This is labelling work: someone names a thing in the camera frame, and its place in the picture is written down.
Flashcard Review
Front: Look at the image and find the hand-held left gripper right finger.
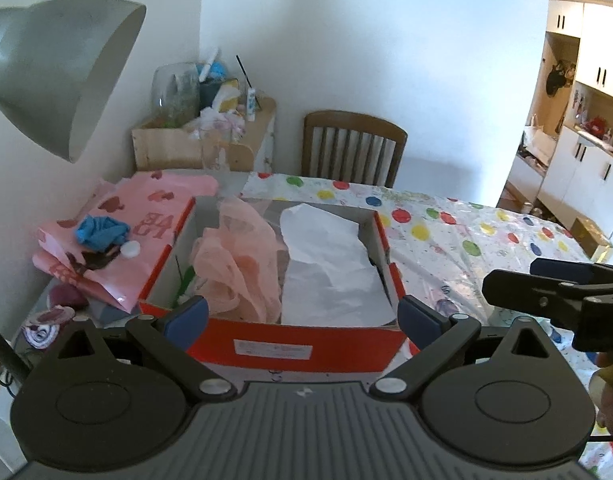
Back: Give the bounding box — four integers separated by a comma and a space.
369, 295, 555, 403

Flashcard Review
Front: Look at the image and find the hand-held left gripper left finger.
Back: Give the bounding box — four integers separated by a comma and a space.
54, 296, 238, 403

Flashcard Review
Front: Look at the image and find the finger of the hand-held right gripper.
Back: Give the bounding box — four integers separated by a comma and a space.
531, 257, 613, 286
483, 269, 588, 331

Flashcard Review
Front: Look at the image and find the red cardboard box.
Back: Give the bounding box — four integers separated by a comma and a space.
139, 195, 407, 375

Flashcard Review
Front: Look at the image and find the gold box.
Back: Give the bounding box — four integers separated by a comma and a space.
569, 217, 613, 261

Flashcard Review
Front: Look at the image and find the balloon print tablecloth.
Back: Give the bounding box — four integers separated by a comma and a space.
239, 171, 613, 480

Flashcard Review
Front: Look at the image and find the white lower cabinet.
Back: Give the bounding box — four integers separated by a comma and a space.
537, 125, 613, 221

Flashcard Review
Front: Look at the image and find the white cabinet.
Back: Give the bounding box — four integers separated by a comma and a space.
537, 125, 613, 221
547, 0, 613, 106

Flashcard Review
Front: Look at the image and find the dark red round pouch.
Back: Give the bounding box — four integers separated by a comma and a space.
47, 284, 88, 311

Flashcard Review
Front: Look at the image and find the blue cloth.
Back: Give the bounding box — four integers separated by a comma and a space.
75, 215, 131, 253

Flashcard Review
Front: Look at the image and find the pink gift bag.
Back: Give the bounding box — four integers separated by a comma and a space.
32, 170, 220, 313

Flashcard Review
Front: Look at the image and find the white paper bag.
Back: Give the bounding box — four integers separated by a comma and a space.
524, 115, 557, 161

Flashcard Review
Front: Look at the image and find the rolled white red cloth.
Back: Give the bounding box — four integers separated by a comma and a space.
25, 320, 60, 348

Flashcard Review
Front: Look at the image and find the light wooden crate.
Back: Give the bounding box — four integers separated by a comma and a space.
131, 115, 257, 172

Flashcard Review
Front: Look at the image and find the black hanging bag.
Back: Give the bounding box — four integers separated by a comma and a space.
545, 60, 575, 97

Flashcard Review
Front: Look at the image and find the filled clear plastic bag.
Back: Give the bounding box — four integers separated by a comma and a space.
186, 107, 247, 141

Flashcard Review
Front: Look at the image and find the wooden chair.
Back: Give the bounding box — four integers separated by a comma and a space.
301, 110, 408, 188

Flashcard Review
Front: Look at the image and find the yellow plastic bag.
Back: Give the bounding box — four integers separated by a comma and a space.
212, 79, 241, 112

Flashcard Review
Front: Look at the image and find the white upper cabinet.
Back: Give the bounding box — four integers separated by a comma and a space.
547, 0, 613, 106

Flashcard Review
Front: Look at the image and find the glass vase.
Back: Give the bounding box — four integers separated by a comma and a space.
151, 62, 202, 128

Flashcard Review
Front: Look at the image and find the thin black stick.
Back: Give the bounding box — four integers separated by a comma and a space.
235, 55, 263, 111

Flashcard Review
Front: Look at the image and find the grey metal lamp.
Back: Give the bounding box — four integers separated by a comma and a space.
0, 0, 147, 391

